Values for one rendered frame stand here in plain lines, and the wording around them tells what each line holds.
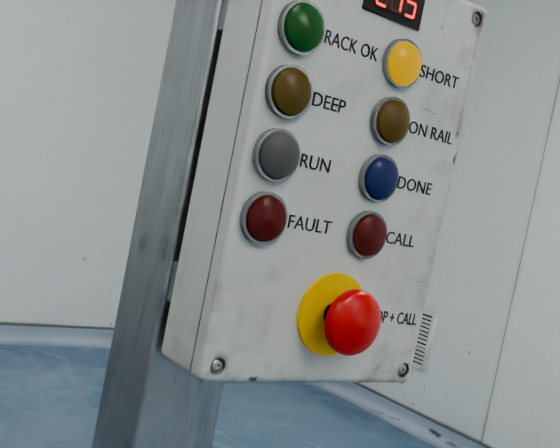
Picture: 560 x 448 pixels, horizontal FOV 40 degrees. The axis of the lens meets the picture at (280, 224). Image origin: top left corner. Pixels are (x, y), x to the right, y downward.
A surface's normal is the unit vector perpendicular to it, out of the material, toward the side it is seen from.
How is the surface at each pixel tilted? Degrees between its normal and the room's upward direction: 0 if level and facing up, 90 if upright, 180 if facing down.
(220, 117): 90
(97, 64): 90
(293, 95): 93
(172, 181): 90
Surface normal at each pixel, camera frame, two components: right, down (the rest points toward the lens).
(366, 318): 0.62, 0.09
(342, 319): 0.22, -0.02
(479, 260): -0.79, -0.12
